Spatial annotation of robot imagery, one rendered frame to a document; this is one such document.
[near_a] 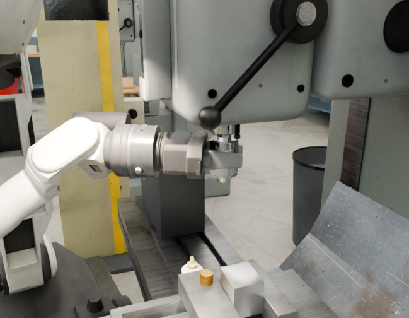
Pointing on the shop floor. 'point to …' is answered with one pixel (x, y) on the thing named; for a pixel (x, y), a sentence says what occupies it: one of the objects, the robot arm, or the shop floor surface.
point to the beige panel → (113, 193)
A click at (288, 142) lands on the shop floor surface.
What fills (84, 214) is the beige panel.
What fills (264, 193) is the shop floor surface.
